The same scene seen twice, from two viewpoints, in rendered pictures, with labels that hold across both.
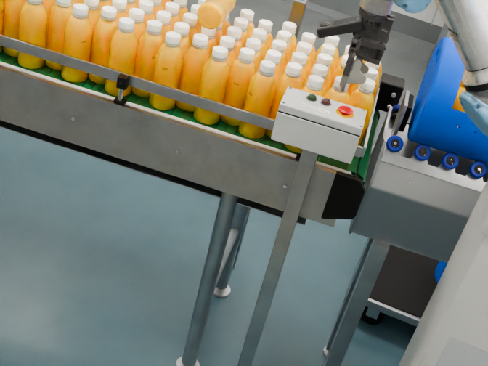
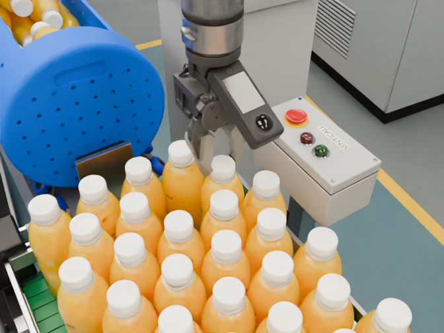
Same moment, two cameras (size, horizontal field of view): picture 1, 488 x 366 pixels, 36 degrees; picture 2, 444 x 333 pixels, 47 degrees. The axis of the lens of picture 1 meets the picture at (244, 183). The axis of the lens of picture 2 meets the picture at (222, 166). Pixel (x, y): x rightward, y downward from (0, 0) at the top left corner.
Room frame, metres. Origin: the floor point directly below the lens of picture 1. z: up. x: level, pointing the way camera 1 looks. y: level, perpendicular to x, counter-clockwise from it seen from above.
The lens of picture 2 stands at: (2.09, 0.26, 1.63)
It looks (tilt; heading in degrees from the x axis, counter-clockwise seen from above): 44 degrees down; 232
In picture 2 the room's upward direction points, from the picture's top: straight up
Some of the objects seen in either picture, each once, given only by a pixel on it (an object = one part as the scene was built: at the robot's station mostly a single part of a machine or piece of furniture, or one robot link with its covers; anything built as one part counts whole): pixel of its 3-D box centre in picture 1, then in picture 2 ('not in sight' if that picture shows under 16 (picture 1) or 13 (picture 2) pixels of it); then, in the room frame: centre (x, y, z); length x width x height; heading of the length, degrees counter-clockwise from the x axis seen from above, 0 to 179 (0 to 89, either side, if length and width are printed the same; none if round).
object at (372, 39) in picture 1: (369, 35); (211, 80); (1.75, -0.21, 1.24); 0.09 x 0.08 x 0.12; 84
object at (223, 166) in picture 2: (341, 83); (222, 168); (1.75, -0.18, 1.09); 0.04 x 0.04 x 0.02
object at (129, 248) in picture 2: (328, 49); (129, 248); (1.94, -0.13, 1.09); 0.04 x 0.04 x 0.02
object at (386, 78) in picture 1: (387, 95); (7, 254); (2.06, -0.35, 0.95); 0.10 x 0.07 x 0.10; 174
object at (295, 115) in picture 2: (345, 110); (296, 116); (1.59, -0.19, 1.11); 0.04 x 0.04 x 0.01
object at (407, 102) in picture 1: (401, 118); (107, 175); (1.86, -0.37, 0.99); 0.10 x 0.02 x 0.12; 174
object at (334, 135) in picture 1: (319, 124); (311, 158); (1.59, -0.14, 1.05); 0.20 x 0.10 x 0.10; 84
